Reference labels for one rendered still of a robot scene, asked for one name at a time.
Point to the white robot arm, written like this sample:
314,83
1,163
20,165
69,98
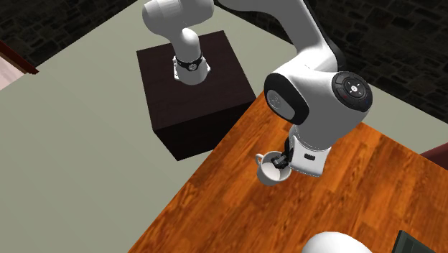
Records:
315,94

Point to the dark grey flat object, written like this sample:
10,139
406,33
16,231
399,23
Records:
411,245

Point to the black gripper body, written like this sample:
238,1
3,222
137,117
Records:
287,154

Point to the dark red furniture piece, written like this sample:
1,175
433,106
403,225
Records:
437,156

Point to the white rounded object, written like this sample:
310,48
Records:
336,243

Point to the red wooden frame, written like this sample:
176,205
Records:
17,59

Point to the dark brown robot stand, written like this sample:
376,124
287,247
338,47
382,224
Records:
196,105

